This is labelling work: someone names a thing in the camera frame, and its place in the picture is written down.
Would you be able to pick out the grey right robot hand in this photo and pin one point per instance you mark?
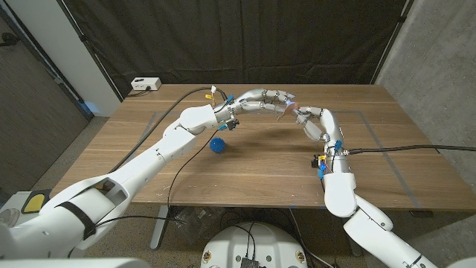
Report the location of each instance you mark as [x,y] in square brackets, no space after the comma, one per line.
[331,126]

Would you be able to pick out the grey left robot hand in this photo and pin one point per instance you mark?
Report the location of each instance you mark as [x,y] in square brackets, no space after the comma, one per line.
[253,104]

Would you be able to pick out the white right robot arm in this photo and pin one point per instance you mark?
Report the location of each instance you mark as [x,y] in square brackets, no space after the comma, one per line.
[340,193]

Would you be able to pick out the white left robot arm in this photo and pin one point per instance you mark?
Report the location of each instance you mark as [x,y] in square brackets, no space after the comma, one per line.
[148,164]

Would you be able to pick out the blue spiky ball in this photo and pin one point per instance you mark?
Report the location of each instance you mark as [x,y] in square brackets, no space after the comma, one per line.
[218,146]

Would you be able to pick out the black backdrop curtain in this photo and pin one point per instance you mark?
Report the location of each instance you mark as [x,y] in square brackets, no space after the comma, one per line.
[238,41]

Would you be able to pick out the black backdrop stand pole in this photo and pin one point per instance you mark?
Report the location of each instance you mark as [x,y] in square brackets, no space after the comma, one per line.
[91,52]
[390,44]

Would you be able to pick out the white power box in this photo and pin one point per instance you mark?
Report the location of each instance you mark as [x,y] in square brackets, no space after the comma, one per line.
[146,83]

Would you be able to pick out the clear plastic bag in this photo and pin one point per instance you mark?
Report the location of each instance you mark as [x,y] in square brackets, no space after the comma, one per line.
[189,223]

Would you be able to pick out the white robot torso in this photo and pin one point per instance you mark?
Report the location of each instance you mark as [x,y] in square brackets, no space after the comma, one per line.
[253,242]

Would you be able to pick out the white table leg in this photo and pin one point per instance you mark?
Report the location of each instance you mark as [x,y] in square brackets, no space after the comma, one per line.
[160,227]

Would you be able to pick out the black box on torso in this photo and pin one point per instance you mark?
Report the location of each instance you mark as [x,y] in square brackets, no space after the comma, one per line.
[250,263]

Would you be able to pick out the dark wooden door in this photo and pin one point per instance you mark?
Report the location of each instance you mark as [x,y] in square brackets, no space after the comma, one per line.
[33,111]

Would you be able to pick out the yellow and black pedal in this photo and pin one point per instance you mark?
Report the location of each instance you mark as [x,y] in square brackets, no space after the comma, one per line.
[35,203]

